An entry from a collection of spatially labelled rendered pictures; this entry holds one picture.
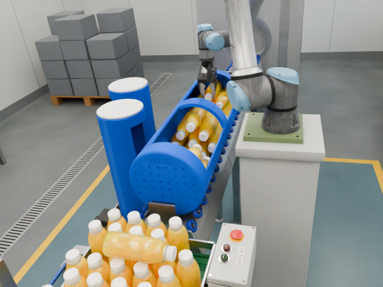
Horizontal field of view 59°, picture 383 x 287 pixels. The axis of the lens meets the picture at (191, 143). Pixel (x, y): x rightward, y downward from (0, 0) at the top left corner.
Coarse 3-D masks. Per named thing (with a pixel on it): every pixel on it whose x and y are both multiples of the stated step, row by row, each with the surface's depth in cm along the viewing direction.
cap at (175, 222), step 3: (174, 216) 106; (177, 216) 105; (171, 219) 105; (174, 219) 104; (177, 219) 104; (180, 219) 104; (171, 222) 103; (174, 222) 103; (177, 222) 103; (180, 222) 103; (171, 225) 103; (174, 225) 102; (177, 225) 103; (180, 225) 103; (174, 228) 103; (177, 228) 103
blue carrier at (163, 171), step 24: (192, 96) 192; (168, 120) 139; (168, 144) 117; (216, 144) 137; (144, 168) 119; (168, 168) 116; (192, 168) 113; (144, 192) 125; (168, 192) 122; (192, 192) 119
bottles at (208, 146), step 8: (208, 112) 174; (224, 112) 174; (216, 128) 158; (192, 136) 152; (216, 136) 151; (184, 144) 158; (192, 144) 150; (200, 144) 154; (208, 144) 151; (208, 152) 154; (208, 160) 138
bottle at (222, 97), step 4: (224, 88) 186; (220, 92) 182; (224, 92) 180; (220, 96) 176; (224, 96) 177; (216, 100) 176; (220, 100) 175; (224, 100) 175; (228, 100) 179; (224, 104) 175
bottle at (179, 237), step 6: (168, 228) 106; (180, 228) 104; (168, 234) 105; (174, 234) 104; (180, 234) 104; (186, 234) 106; (174, 240) 104; (180, 240) 104; (186, 240) 106; (180, 246) 105; (186, 246) 107
